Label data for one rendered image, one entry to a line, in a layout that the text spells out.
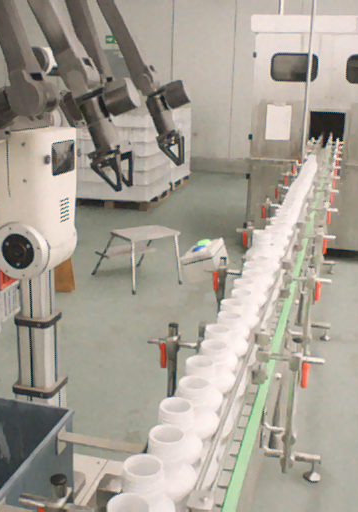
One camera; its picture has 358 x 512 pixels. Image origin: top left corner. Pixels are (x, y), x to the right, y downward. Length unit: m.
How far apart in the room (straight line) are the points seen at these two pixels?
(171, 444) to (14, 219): 1.13
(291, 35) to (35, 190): 4.30
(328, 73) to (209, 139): 6.01
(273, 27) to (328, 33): 0.46
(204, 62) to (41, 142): 9.90
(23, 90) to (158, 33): 10.29
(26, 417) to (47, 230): 0.62
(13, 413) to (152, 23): 10.78
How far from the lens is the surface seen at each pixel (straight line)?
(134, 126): 7.58
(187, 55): 11.50
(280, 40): 5.69
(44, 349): 1.81
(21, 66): 1.44
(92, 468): 2.21
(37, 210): 1.63
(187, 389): 0.73
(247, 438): 0.97
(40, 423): 1.17
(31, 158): 1.61
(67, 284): 4.65
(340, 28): 5.63
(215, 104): 11.38
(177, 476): 0.65
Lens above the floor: 1.50
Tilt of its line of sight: 15 degrees down
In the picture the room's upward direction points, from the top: 2 degrees clockwise
